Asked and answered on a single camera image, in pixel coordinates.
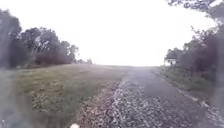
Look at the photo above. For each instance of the grey gravel path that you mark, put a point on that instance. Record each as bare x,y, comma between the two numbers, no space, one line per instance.
150,103

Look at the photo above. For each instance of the small pale building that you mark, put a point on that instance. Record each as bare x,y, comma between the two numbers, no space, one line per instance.
170,61

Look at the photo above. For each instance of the grass field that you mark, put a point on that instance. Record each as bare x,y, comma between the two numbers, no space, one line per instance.
56,86

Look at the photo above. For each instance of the robot's own part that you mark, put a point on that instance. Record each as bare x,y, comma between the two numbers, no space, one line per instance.
74,126

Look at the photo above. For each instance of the grass verge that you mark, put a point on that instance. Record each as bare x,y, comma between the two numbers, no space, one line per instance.
186,81

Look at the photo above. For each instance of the row of trees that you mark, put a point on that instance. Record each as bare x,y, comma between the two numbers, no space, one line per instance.
36,46

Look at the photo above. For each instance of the dense dark trees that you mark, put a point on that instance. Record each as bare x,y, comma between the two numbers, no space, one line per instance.
203,53

